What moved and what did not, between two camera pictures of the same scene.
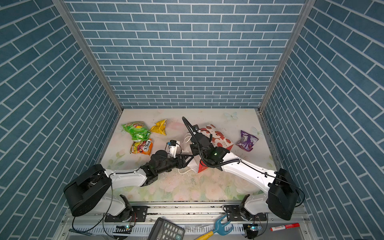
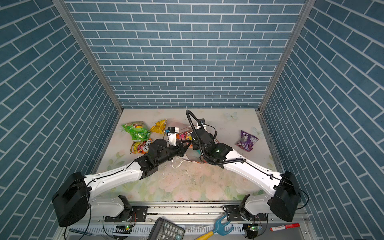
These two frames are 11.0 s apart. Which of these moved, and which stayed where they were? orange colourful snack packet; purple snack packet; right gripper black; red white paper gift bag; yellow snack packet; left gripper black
Moved: red white paper gift bag; left gripper black
Stayed: right gripper black; yellow snack packet; orange colourful snack packet; purple snack packet
